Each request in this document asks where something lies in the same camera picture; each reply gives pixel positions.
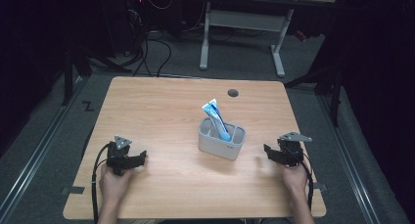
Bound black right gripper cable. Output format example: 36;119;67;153
300;151;315;212

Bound black metal stand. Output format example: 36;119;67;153
61;42;94;107
283;62;346;128

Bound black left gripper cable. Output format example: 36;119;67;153
91;142;113;224

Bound blue and white toothpaste tube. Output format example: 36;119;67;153
202;98;232;143

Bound metal floor rail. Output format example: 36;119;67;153
0;76;90;220
316;93;382;224

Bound black floor cables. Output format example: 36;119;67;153
128;8;173;78

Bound white-framed desk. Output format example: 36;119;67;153
199;0;337;78

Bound white cable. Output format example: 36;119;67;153
144;0;174;11

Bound gray divided holder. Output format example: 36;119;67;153
198;116;247;161

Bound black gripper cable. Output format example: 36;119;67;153
91;142;113;224
300;151;315;212

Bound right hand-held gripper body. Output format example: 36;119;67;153
276;131;313;168

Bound person's left hand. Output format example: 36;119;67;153
98;164;135;202

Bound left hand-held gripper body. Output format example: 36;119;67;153
105;135;138;177

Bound person's right hand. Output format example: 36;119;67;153
280;162;311;195

